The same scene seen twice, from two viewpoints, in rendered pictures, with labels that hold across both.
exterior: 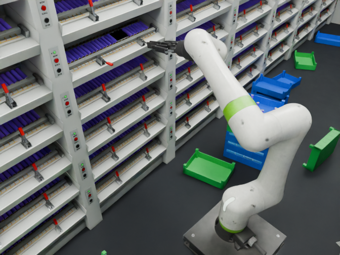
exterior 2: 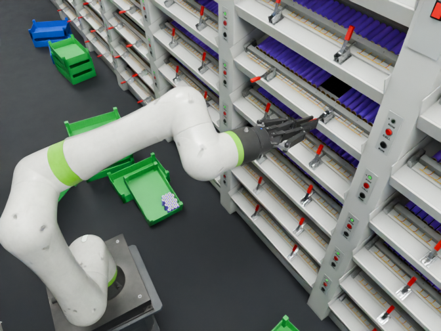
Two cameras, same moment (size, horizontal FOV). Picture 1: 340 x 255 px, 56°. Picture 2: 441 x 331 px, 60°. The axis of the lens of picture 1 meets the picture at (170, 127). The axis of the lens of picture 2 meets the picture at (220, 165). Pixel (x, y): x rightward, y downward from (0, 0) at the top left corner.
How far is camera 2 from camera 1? 1.68 m
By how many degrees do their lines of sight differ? 73
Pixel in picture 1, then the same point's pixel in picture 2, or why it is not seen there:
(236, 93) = (70, 139)
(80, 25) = (259, 12)
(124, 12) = (304, 46)
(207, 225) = (121, 259)
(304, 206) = not seen: outside the picture
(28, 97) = (210, 34)
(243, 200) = (75, 250)
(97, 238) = (209, 207)
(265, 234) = not seen: hidden behind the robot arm
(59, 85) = (224, 48)
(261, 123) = (23, 162)
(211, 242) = not seen: hidden behind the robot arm
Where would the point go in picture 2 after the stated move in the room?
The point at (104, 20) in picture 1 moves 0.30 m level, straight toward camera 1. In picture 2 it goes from (276, 30) to (176, 27)
